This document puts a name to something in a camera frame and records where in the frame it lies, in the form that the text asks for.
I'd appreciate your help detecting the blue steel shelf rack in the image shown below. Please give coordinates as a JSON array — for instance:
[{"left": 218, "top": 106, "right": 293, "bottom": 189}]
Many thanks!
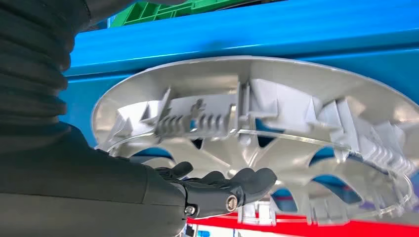
[{"left": 59, "top": 0, "right": 419, "bottom": 213}]

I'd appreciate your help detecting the green plastic crate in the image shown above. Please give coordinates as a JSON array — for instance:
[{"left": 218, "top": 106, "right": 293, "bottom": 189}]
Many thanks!
[{"left": 109, "top": 0, "right": 262, "bottom": 29}]

